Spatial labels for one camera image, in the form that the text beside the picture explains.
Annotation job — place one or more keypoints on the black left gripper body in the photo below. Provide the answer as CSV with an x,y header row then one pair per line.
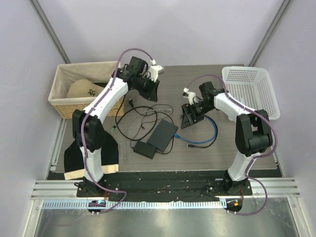
x,y
142,84

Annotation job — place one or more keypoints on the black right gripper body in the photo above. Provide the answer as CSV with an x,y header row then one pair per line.
x,y
197,110

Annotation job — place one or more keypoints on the black network switch box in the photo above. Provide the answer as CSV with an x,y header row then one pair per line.
x,y
162,135

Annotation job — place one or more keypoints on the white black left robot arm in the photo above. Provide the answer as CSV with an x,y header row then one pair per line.
x,y
88,130

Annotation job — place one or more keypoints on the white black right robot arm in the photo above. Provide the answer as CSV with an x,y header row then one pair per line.
x,y
253,134

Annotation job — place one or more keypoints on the black power adapter brick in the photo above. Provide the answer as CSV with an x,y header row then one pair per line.
x,y
145,149

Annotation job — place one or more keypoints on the beige cap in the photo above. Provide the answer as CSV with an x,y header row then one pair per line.
x,y
83,88

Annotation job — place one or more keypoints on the white plastic perforated basket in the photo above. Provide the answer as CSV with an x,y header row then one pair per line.
x,y
253,87

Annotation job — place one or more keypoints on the wicker basket with liner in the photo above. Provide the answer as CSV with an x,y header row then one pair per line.
x,y
67,74

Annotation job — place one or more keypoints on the black cloth on board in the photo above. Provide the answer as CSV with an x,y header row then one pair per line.
x,y
73,159

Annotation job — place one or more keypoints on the wooden board with label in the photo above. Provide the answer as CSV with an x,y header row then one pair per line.
x,y
107,169

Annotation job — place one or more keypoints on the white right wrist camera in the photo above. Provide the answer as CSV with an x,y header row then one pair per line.
x,y
191,96

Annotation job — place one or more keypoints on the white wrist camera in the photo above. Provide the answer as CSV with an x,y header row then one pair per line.
x,y
191,96
155,70

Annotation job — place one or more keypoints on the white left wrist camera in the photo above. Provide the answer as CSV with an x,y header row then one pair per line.
x,y
155,70

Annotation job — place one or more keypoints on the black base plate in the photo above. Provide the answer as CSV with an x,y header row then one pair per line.
x,y
163,184

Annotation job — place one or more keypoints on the aluminium rail frame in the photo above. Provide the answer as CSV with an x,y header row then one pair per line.
x,y
63,195

